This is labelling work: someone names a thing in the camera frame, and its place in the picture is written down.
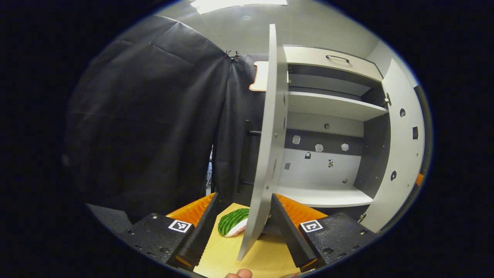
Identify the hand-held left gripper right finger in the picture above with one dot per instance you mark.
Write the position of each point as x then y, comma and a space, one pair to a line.
289, 235

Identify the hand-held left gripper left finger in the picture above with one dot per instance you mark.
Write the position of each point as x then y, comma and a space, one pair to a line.
200, 231

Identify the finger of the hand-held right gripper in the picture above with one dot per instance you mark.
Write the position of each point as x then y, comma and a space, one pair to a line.
420, 180

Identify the white and grey cabinet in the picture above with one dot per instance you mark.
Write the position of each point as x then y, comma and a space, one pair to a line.
374, 154

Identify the white cabinet shelf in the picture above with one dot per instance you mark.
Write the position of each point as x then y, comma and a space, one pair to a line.
332, 106
328, 196

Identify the metal door hinge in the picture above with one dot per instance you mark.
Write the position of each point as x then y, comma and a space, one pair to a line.
362, 218
387, 99

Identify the white cabinet drawer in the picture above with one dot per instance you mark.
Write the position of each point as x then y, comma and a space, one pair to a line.
308, 58

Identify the toy watermelon slice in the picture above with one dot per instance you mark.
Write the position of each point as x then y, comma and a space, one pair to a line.
233, 223

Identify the ceiling light panel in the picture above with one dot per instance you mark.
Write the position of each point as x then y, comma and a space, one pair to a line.
239, 5

